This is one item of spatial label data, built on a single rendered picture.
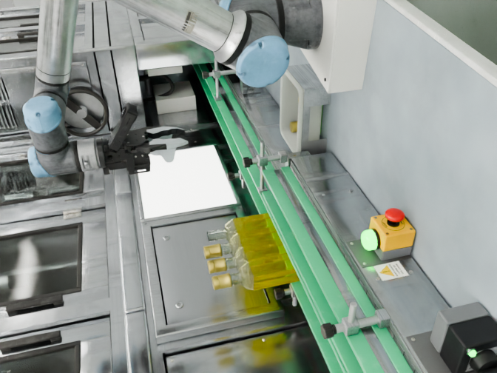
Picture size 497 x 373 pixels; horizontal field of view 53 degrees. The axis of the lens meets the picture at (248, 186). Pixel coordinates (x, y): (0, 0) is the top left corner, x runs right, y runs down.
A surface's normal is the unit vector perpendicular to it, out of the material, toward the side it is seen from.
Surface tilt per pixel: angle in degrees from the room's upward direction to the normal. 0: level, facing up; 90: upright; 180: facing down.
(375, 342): 90
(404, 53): 0
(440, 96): 0
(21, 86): 90
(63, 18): 106
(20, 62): 90
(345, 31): 90
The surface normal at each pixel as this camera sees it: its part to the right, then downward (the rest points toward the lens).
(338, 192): -0.02, -0.82
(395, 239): 0.25, 0.56
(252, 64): 0.29, 0.72
